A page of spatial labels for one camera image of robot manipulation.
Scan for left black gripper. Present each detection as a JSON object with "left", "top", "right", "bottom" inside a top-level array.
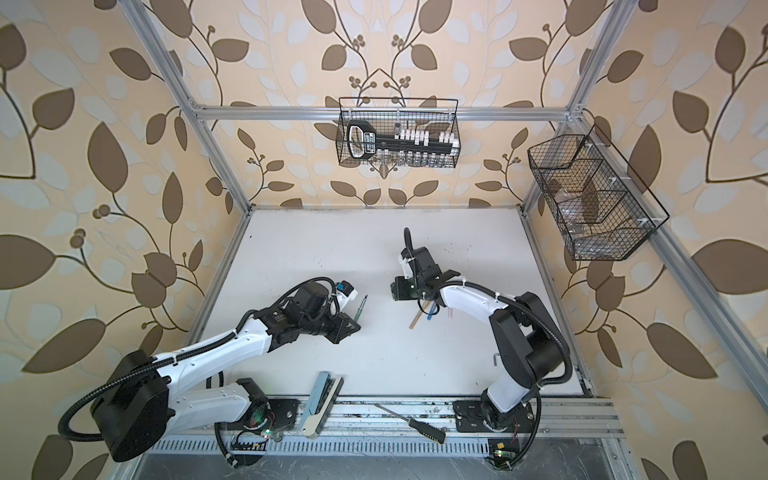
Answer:
[{"left": 300, "top": 303, "right": 365, "bottom": 344}]

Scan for green pen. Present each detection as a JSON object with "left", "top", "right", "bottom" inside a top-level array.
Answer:
[{"left": 353, "top": 294, "right": 368, "bottom": 324}]

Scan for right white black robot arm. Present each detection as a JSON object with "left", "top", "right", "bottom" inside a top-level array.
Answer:
[{"left": 391, "top": 245, "right": 573, "bottom": 430}]

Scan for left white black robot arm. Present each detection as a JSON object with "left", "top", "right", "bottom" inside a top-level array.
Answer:
[{"left": 58, "top": 277, "right": 360, "bottom": 462}]

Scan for light blue stapler tool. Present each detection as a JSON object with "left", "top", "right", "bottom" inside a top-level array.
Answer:
[{"left": 300, "top": 371, "right": 344, "bottom": 439}]

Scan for black socket tool set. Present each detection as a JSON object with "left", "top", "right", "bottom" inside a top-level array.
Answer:
[{"left": 343, "top": 120, "right": 461, "bottom": 162}]

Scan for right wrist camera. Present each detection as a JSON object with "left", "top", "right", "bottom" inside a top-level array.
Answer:
[{"left": 399, "top": 257, "right": 413, "bottom": 279}]

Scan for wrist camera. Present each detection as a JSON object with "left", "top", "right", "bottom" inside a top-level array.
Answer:
[
  {"left": 399, "top": 257, "right": 413, "bottom": 279},
  {"left": 334, "top": 280, "right": 358, "bottom": 312}
]

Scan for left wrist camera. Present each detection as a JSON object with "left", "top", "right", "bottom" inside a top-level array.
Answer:
[{"left": 334, "top": 280, "right": 358, "bottom": 312}]

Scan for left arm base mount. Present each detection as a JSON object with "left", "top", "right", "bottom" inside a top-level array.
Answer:
[{"left": 214, "top": 399, "right": 299, "bottom": 469}]

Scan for black handled screwdriver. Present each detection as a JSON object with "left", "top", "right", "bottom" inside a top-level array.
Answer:
[{"left": 374, "top": 403, "right": 446, "bottom": 445}]

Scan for center black wire basket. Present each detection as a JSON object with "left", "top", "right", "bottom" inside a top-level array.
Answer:
[{"left": 335, "top": 95, "right": 462, "bottom": 169}]

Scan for black wire basket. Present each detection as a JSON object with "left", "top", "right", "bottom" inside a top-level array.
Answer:
[
  {"left": 527, "top": 125, "right": 669, "bottom": 261},
  {"left": 335, "top": 95, "right": 462, "bottom": 169}
]

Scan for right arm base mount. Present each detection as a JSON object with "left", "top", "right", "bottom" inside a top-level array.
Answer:
[{"left": 452, "top": 394, "right": 542, "bottom": 471}]

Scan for right black wire basket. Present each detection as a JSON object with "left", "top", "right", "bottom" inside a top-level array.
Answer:
[{"left": 527, "top": 125, "right": 669, "bottom": 261}]

